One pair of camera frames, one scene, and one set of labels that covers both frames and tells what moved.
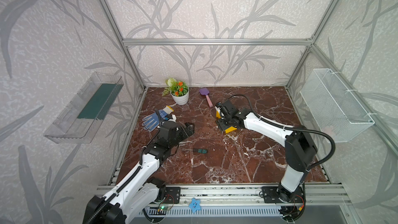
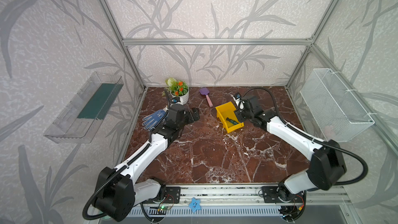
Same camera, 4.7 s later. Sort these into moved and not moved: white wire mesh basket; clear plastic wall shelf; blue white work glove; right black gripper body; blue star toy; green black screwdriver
Moved: green black screwdriver; right black gripper body
Not moved: white wire mesh basket; clear plastic wall shelf; blue star toy; blue white work glove
